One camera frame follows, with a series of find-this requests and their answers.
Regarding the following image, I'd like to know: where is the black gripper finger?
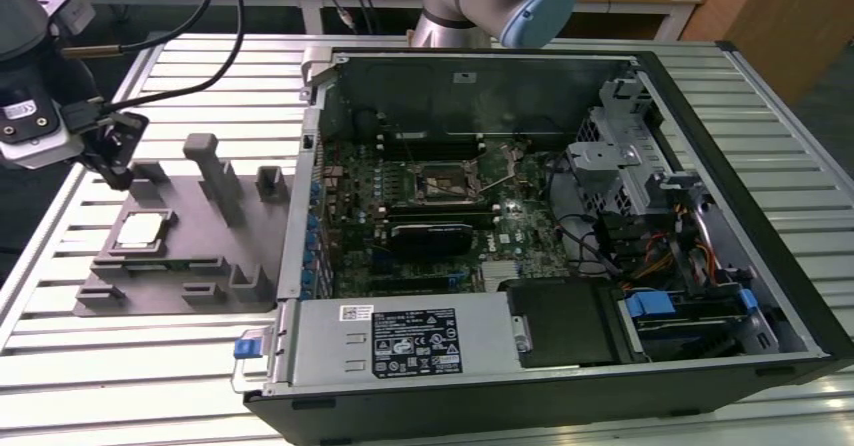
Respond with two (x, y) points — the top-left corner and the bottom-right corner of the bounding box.
(80, 110), (152, 191)

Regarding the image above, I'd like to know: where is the silver CPU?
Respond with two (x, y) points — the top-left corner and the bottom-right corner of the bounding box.
(113, 211), (168, 251)

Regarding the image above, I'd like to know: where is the metal socket cover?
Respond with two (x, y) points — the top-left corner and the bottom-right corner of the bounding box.
(464, 141), (524, 193)

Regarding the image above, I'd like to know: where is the CPU socket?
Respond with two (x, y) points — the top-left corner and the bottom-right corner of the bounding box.
(412, 160), (486, 203)

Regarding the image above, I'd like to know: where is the green RAM stick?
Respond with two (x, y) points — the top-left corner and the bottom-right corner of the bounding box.
(123, 259), (219, 270)

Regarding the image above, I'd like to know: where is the grey parts rack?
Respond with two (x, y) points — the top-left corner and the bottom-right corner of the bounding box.
(71, 133), (296, 319)

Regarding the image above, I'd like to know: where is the blue case latch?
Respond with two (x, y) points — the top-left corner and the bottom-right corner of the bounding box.
(233, 329), (263, 360)

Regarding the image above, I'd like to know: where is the silver power supply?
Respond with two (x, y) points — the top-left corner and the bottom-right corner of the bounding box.
(285, 293), (528, 387)

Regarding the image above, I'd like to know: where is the black RAM slot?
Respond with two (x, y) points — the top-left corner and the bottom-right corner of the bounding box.
(380, 151), (486, 160)
(376, 203), (500, 212)
(376, 214), (500, 223)
(376, 209), (500, 218)
(379, 145), (486, 154)
(378, 219), (500, 229)
(378, 139), (486, 148)
(378, 133), (486, 142)

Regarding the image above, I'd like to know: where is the small black expansion card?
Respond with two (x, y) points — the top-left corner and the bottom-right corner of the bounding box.
(388, 221), (476, 258)

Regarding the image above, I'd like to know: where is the silver chipset heatsink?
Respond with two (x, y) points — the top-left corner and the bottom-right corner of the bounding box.
(480, 259), (523, 283)

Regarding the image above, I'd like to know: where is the green motherboard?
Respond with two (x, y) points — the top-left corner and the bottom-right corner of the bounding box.
(312, 135), (602, 300)

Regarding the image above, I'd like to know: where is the black PC case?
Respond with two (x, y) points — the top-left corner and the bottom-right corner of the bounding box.
(229, 45), (854, 437)

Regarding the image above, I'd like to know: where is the silver drive cage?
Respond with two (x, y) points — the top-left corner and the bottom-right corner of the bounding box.
(564, 78), (708, 222)

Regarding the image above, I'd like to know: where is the black plastic shroud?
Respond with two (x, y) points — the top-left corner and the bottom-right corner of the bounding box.
(503, 278), (646, 370)

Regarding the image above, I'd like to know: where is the blue disk carrier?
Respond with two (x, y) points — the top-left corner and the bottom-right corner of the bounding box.
(626, 289), (675, 320)

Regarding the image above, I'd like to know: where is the metal disk bay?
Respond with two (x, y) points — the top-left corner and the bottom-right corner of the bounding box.
(616, 285), (786, 365)

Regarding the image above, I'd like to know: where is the wooden cabinet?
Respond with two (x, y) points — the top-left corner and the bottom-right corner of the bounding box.
(683, 0), (854, 102)

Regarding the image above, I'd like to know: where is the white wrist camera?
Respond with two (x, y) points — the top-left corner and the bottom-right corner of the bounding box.
(0, 99), (76, 170)

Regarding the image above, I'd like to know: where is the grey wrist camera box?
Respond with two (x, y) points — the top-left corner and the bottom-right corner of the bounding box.
(31, 0), (96, 32)

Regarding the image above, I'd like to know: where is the grey case handle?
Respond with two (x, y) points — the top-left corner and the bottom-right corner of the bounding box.
(299, 47), (349, 105)

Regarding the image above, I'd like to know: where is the black wire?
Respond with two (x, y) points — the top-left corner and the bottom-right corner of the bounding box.
(551, 150), (606, 272)

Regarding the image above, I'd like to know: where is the coloured wire bundle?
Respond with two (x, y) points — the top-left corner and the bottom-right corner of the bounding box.
(626, 205), (726, 292)

